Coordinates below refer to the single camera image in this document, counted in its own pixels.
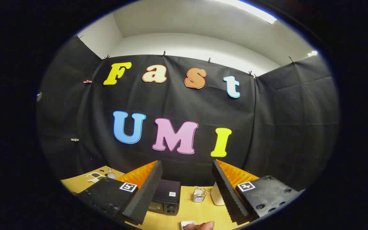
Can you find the row of black cloth clips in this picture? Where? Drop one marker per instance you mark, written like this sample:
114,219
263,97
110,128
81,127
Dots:
164,53

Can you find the white rectangular food tray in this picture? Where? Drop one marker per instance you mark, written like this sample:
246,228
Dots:
187,223

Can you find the white divided spice dish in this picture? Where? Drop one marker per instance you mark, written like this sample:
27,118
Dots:
94,176

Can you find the cream pop-up toaster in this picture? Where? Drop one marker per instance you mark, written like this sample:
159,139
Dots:
217,195

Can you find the clear plastic bottle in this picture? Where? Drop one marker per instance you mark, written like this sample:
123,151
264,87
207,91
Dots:
111,174

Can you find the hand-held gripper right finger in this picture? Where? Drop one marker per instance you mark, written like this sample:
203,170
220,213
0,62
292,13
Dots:
228,195

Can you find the black backdrop cloth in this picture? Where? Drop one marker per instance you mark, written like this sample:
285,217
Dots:
171,102

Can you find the black toaster oven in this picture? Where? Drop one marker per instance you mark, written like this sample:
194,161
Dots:
166,191

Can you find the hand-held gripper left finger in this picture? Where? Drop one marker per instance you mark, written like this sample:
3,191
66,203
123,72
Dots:
145,195

